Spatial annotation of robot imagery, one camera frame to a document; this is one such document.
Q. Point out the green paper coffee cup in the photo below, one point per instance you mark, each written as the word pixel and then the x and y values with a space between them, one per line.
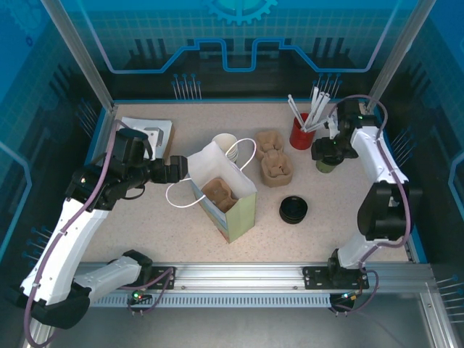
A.
pixel 326 167

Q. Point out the brown pulp cup carrier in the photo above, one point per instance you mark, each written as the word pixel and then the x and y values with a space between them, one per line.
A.
pixel 219 194

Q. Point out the stack of white napkins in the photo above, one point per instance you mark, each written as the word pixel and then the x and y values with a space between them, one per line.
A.
pixel 134 123

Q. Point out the white and green paper bag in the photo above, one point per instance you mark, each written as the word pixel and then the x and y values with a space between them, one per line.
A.
pixel 239 217

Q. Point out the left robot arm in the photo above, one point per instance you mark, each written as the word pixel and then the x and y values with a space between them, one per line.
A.
pixel 61 246

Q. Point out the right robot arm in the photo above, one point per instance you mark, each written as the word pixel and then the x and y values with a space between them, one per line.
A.
pixel 384 156

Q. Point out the white paper-wrapped straw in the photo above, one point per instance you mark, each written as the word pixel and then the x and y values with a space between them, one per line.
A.
pixel 314 105
pixel 319 107
pixel 316 127
pixel 295 108
pixel 323 107
pixel 319 121

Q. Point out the red straw holder cup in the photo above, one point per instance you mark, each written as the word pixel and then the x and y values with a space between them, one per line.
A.
pixel 301 139

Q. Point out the stack of white paper cups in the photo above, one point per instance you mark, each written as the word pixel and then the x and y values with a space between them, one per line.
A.
pixel 223 142

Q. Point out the stack of pulp cup carriers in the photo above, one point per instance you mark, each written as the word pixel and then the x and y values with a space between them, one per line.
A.
pixel 277 177

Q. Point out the stack of black cup lids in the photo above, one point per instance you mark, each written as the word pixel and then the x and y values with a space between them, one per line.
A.
pixel 293 210

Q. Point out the left small LED connector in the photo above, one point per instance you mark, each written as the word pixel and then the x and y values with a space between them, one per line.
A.
pixel 139 294

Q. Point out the small led connector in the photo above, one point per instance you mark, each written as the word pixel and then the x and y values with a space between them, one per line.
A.
pixel 139 294
pixel 348 296

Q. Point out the right small LED connector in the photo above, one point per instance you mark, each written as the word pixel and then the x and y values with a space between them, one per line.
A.
pixel 348 296

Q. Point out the grey metal front panel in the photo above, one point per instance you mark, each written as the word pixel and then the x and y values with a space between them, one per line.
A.
pixel 235 326

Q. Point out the left black mount plate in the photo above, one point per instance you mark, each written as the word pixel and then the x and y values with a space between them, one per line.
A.
pixel 163 280

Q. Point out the black mount plate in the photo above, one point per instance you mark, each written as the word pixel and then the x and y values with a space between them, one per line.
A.
pixel 315 277
pixel 163 280

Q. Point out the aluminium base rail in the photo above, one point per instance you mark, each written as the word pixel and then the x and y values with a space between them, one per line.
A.
pixel 235 275

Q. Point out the right aluminium frame post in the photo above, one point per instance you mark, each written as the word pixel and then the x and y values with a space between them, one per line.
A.
pixel 398 54

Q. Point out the aluminium frame post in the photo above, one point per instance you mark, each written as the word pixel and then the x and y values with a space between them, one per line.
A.
pixel 84 54
pixel 398 54

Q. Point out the left aluminium frame post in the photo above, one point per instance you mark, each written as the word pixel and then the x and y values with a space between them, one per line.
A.
pixel 84 54

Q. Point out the right black mount plate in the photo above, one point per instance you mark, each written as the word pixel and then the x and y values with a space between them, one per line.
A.
pixel 315 277

